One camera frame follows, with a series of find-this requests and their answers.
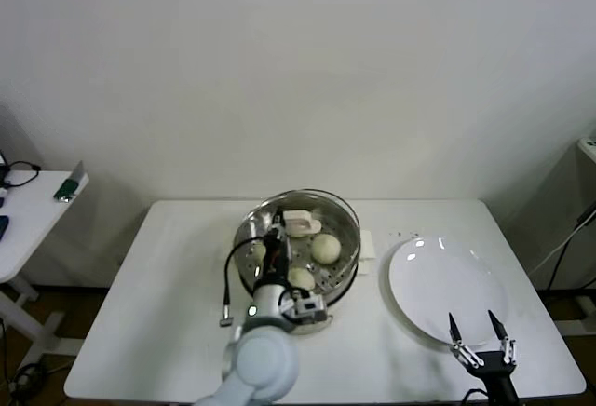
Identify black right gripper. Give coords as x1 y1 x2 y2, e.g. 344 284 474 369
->
446 309 521 406

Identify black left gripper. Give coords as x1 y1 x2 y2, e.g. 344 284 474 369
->
258 209 292 289

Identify round glass pot lid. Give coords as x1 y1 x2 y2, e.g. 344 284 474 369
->
231 185 363 301

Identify perforated steel steamer basket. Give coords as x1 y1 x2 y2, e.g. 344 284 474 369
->
234 193 363 305

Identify large white plate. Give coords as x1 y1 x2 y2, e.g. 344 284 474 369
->
387 236 509 351

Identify grey cabinet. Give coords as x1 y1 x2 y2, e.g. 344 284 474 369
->
505 142 596 291

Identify white side table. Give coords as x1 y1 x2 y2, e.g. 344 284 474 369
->
0 170 90 366

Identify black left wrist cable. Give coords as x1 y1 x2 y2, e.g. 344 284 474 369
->
219 237 267 329

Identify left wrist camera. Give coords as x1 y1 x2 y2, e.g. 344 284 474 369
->
282 289 330 326

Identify white metal floor frame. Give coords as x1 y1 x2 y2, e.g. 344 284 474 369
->
556 293 596 337

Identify white hanging cable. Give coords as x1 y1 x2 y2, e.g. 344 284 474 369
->
530 223 583 275

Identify black hanging cable with connector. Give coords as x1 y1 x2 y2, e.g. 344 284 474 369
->
547 205 596 293

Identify green handled scraper tool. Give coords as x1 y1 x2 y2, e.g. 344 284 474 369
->
54 160 89 204

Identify black cable with plug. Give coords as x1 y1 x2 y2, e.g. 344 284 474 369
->
3 160 42 188

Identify tangled black floor cables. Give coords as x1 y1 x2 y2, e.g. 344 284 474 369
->
0 317 48 396

